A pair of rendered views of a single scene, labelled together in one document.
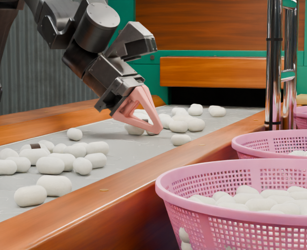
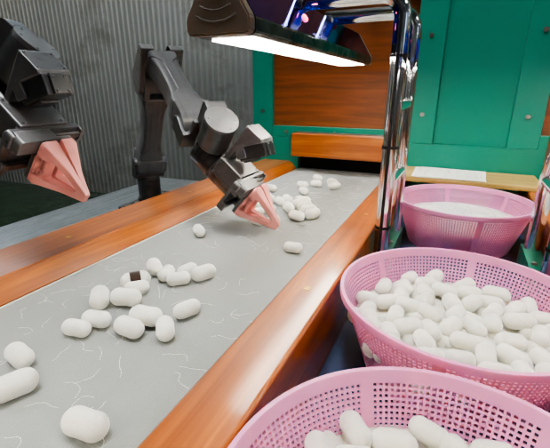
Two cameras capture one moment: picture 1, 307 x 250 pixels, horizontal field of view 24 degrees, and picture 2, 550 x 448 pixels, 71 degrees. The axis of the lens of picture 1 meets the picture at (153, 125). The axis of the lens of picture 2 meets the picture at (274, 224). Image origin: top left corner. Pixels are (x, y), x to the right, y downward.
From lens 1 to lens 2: 52 cm
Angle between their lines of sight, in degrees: 13
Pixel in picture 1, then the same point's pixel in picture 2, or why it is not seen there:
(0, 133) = (128, 234)
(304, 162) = (435, 379)
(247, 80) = (359, 155)
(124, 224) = not seen: outside the picture
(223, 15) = (343, 99)
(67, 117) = (204, 199)
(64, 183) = (91, 432)
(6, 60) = not seen: hidden behind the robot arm
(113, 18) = (231, 123)
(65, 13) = (192, 113)
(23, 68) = not seen: hidden behind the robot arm
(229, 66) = (345, 142)
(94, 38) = (214, 143)
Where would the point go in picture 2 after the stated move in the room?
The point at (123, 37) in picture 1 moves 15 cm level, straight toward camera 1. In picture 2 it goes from (242, 141) to (228, 156)
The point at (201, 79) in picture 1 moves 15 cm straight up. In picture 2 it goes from (322, 152) to (324, 99)
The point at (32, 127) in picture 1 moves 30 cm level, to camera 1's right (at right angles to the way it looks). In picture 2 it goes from (166, 218) to (326, 221)
